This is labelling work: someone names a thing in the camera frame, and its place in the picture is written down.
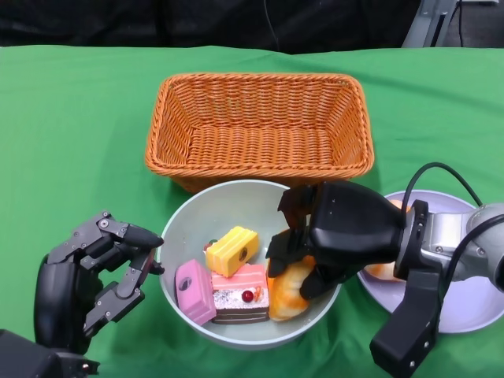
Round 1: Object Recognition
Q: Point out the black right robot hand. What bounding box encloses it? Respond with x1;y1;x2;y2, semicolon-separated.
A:
266;180;407;302

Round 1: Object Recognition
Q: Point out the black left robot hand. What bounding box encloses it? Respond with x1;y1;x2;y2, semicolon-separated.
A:
34;210;165;354

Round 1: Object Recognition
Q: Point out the white orange twisted ring bread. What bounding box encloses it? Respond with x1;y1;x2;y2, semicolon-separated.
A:
364;199;415;284

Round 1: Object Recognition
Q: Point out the orange bread roll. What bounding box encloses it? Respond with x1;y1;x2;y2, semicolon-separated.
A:
266;258;316;322

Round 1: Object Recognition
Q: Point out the pale green bowl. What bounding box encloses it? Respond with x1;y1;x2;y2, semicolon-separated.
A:
160;180;343;351

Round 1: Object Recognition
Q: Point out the yellow cake slice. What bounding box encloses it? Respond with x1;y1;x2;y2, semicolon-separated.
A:
205;226;260;279

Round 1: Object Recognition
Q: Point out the orange wicker basket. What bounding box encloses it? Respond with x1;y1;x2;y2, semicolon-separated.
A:
144;72;375;194

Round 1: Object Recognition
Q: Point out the chocolate cherry cake slice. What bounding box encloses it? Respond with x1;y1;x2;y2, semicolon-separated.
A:
211;263;271;326

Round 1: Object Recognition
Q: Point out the pink cake slice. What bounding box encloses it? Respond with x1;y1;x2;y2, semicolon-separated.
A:
175;258;218;327

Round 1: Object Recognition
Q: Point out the lilac round plate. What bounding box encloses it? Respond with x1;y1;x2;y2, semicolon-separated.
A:
356;190;504;335

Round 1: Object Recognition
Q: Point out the green tablecloth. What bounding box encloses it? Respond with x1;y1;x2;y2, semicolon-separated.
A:
0;43;504;378

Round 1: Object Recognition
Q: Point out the grey metal stand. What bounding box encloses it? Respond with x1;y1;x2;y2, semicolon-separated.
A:
401;0;454;49

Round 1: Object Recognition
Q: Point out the black backdrop cloth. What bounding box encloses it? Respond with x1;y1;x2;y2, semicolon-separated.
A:
0;0;504;54

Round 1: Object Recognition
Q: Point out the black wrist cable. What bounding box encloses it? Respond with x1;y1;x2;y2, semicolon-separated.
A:
403;161;484;213

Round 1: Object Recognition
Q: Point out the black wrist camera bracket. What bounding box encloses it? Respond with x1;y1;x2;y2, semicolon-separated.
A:
369;269;445;375

